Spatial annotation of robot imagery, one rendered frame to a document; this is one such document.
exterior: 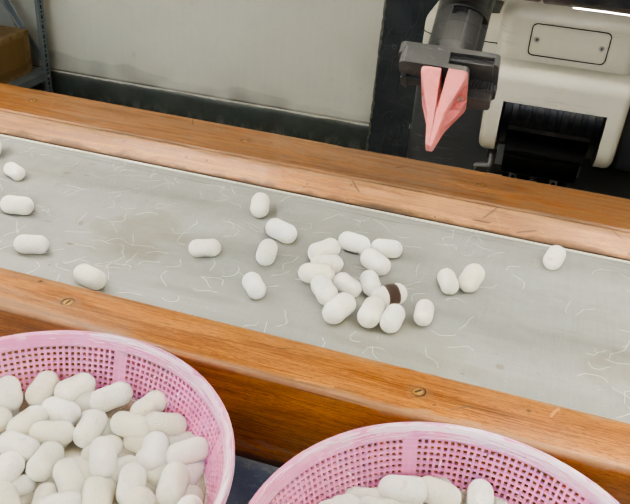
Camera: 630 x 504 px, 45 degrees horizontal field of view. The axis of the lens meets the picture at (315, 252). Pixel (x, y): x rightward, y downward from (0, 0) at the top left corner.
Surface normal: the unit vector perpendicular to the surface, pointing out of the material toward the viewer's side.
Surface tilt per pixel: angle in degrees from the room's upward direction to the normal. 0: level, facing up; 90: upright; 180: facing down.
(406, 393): 0
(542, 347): 0
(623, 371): 0
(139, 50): 89
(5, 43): 87
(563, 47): 98
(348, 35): 90
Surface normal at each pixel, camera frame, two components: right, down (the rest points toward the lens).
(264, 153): 0.07, -0.86
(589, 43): -0.29, 0.58
